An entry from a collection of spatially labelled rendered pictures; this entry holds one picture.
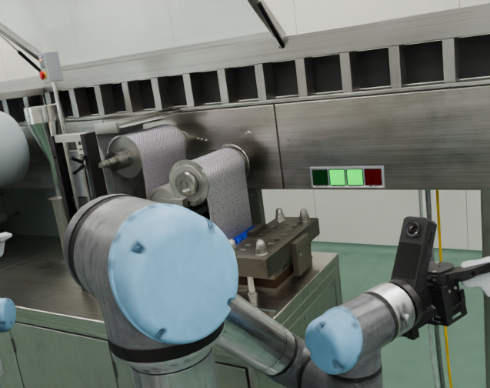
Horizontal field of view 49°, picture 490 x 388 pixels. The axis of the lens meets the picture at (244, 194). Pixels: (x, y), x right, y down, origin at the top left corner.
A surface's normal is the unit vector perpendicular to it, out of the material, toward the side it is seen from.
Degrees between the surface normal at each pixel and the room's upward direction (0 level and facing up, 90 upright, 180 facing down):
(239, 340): 107
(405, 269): 59
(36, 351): 90
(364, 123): 90
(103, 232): 45
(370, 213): 90
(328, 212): 90
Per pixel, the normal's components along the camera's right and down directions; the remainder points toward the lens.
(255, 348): 0.34, 0.45
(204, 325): 0.58, -0.02
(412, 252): -0.76, -0.30
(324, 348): -0.79, 0.24
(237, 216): 0.86, 0.00
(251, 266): -0.50, 0.26
